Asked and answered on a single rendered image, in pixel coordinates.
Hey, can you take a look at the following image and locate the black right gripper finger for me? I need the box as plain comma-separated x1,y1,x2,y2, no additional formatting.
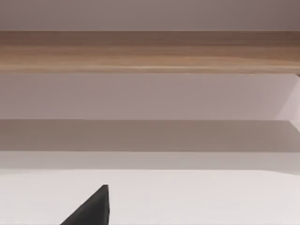
60,184,110,225

